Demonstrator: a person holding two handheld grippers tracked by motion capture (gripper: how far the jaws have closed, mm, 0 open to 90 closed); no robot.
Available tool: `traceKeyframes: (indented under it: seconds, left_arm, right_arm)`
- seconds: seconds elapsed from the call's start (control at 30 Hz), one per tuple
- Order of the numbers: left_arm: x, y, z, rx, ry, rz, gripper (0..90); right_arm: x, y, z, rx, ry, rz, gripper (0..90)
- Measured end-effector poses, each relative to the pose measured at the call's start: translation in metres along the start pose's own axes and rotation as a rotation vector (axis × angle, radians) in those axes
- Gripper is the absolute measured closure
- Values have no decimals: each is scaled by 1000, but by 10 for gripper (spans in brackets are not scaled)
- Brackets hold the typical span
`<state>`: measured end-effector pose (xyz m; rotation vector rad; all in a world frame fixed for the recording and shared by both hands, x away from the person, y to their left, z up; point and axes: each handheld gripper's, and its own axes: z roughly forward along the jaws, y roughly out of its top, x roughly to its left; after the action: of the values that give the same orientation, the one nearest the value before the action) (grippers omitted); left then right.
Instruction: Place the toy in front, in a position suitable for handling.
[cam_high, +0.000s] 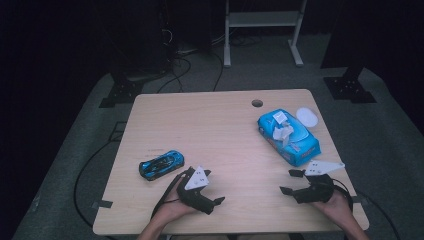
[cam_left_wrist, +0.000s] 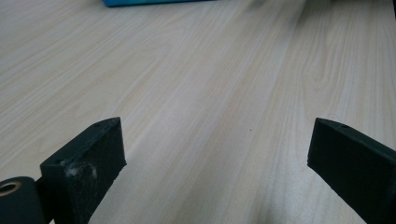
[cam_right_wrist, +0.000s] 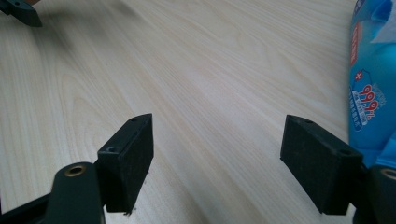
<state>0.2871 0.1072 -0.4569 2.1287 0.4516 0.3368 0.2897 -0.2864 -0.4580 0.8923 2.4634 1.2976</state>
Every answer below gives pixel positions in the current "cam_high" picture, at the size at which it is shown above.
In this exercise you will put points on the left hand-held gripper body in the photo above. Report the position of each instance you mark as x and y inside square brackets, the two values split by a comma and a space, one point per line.
[195, 196]

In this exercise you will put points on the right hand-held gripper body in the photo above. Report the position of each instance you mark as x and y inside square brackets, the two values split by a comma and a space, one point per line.
[316, 191]

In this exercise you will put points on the blue wet wipes pack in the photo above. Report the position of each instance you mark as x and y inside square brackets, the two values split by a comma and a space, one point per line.
[300, 146]

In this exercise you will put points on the white wet wipe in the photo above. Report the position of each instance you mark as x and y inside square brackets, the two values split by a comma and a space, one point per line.
[283, 132]

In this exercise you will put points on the blue toy car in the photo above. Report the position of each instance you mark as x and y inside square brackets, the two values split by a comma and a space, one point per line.
[161, 165]

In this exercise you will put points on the person's right hand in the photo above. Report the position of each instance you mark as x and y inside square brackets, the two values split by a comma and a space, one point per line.
[335, 208]

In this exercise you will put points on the person's left hand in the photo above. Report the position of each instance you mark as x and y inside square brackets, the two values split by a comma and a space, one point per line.
[171, 208]

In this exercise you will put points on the dark tape piece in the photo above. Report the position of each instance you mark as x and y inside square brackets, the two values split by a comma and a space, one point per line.
[102, 204]
[360, 200]

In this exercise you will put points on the white round plastic lid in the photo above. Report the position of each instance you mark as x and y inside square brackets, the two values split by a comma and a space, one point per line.
[307, 117]

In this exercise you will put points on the black stand base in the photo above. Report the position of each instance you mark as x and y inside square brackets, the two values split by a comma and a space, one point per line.
[348, 88]
[121, 95]

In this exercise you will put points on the white metal stand frame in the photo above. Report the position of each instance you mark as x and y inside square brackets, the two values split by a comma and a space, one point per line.
[263, 19]

